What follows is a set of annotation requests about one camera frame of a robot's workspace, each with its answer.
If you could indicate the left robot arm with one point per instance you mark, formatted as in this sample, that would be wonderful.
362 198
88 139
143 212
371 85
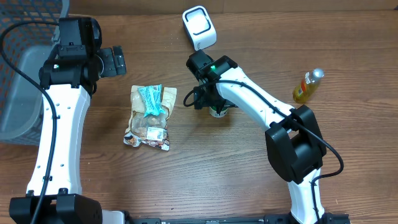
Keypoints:
67 81

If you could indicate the brown snack pouch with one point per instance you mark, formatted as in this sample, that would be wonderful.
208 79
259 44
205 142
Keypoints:
150 130

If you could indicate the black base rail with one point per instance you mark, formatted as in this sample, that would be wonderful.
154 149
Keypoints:
327 218

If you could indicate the grey plastic mesh basket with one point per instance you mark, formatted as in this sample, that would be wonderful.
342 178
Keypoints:
27 47

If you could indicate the mint green snack bar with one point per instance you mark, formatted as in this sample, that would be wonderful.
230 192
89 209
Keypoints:
151 97

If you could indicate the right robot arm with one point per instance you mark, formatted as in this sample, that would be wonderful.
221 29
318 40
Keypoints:
293 138

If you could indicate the green lid white jar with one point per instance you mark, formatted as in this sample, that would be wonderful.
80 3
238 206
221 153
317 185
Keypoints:
214 113

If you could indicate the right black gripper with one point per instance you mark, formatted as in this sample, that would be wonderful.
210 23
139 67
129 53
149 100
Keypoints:
207 101

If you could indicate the yellow oil bottle silver cap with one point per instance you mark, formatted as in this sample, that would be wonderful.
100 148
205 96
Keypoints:
308 85

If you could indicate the white barcode scanner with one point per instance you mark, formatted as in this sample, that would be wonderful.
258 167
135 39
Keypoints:
199 28

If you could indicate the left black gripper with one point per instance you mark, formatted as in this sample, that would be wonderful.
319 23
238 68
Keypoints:
114 67

